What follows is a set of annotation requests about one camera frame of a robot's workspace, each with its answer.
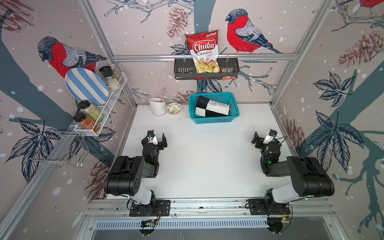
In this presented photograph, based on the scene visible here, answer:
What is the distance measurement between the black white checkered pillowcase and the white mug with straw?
0.26m

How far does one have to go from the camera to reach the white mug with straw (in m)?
1.07

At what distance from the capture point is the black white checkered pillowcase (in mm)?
1065
